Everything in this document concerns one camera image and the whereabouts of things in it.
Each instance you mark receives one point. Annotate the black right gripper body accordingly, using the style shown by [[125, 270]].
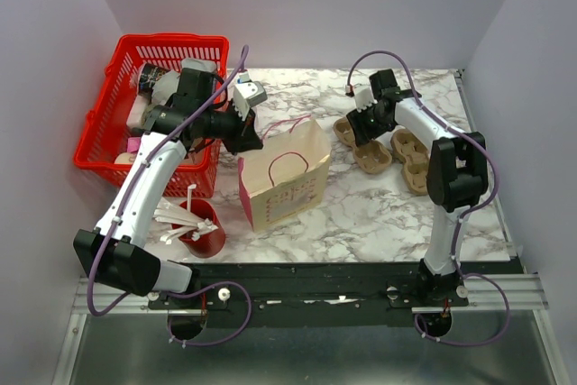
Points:
[[370, 122]]

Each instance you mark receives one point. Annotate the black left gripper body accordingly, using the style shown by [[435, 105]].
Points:
[[229, 127]]

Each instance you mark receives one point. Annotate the brown cardboard cup carrier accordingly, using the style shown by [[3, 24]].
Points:
[[372, 157], [414, 157]]

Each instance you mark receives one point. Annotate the pink and beige paper bag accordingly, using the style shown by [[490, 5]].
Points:
[[288, 175]]

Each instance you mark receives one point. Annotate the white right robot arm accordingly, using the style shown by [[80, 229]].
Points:
[[457, 174]]

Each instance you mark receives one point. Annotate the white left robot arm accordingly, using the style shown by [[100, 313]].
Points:
[[113, 252]]

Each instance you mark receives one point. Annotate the grey cloth pouch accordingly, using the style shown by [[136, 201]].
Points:
[[167, 84]]

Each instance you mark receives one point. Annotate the pink small packet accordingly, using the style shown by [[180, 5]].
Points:
[[133, 144]]

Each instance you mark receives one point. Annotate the dark printed can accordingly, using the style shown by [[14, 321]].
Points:
[[148, 75]]

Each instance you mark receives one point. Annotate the red cylindrical straw holder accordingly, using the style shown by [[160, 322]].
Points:
[[204, 245]]

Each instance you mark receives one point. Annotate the red plastic shopping basket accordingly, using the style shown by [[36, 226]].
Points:
[[105, 133]]

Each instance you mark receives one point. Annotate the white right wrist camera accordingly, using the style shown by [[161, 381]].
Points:
[[362, 95]]

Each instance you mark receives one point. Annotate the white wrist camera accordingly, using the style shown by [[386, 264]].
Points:
[[362, 95], [246, 96]]

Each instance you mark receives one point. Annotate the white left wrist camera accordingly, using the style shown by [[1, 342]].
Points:
[[246, 96]]

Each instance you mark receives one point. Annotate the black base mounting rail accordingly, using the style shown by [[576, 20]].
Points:
[[314, 294]]

